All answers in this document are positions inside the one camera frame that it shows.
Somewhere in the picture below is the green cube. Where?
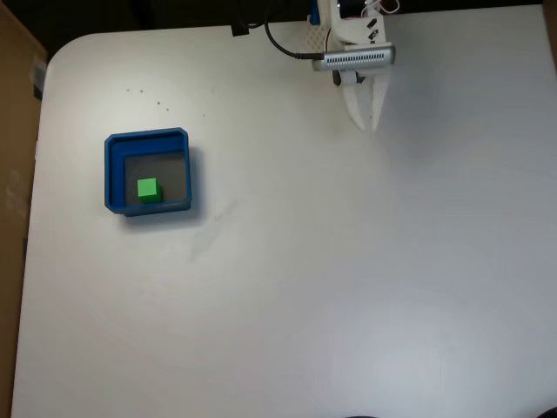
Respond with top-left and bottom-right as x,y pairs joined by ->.
137,177 -> 163,205

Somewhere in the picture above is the blue open box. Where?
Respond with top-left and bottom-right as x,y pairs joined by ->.
104,126 -> 194,218

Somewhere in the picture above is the silver camera box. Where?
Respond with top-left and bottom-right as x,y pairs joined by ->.
311,43 -> 397,73

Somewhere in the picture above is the white perforated base bracket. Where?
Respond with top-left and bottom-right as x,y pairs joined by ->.
302,24 -> 332,56

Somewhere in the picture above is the black camera cable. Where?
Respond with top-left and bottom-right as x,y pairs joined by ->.
241,0 -> 326,61

